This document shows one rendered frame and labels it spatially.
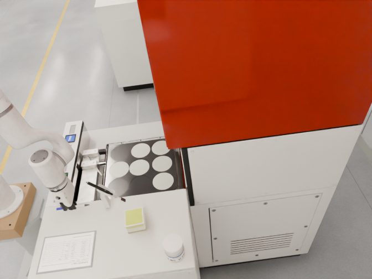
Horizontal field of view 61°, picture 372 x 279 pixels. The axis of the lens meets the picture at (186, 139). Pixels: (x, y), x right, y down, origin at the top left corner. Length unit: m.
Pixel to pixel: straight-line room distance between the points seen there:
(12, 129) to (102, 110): 2.36
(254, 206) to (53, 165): 0.94
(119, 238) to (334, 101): 0.94
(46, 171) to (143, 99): 2.34
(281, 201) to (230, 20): 0.98
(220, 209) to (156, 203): 0.35
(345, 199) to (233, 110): 1.71
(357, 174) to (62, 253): 2.23
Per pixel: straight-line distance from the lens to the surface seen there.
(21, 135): 1.14
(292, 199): 1.63
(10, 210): 1.69
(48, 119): 3.60
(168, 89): 1.00
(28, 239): 1.89
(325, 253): 2.39
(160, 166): 1.56
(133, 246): 1.29
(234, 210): 1.59
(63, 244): 1.39
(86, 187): 1.62
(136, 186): 1.52
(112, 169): 1.62
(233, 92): 1.04
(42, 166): 1.18
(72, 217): 1.44
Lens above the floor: 2.10
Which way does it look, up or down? 46 degrees down
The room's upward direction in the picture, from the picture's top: 8 degrees counter-clockwise
